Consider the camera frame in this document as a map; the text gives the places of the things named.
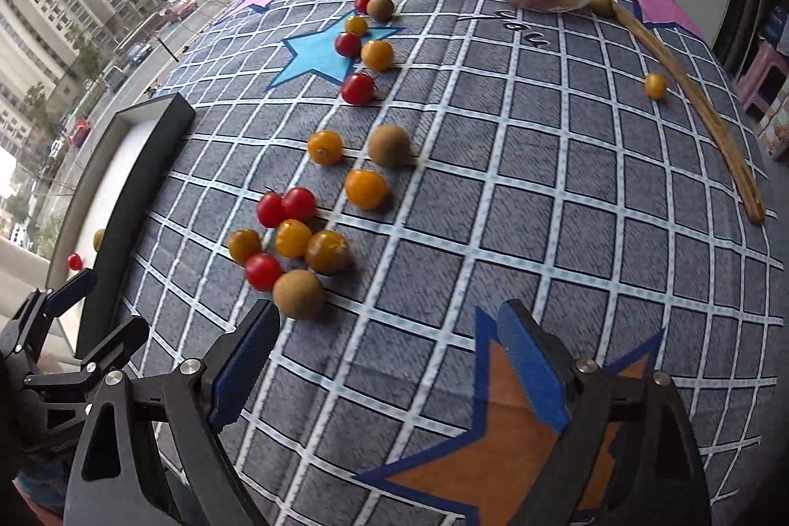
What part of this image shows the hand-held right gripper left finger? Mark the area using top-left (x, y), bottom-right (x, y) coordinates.
top-left (65, 299), bottom-right (281, 526)

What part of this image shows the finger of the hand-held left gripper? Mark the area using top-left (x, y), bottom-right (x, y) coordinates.
top-left (0, 268), bottom-right (98, 355)
top-left (25, 316), bottom-right (150, 389)

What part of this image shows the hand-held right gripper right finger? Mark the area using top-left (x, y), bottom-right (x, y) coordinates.
top-left (496, 299), bottom-right (713, 526)

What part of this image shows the black tray with white inside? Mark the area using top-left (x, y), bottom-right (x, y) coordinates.
top-left (46, 93), bottom-right (197, 370)

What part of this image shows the checked star-print blanket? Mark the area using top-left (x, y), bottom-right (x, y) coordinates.
top-left (122, 0), bottom-right (781, 526)

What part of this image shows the curved wooden strip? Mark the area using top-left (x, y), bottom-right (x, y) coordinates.
top-left (610, 2), bottom-right (766, 225)

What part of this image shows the cardboard box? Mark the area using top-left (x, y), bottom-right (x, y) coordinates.
top-left (755, 91), bottom-right (789, 161)

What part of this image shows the pink plastic stool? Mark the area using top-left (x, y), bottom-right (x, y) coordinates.
top-left (736, 39), bottom-right (789, 115)

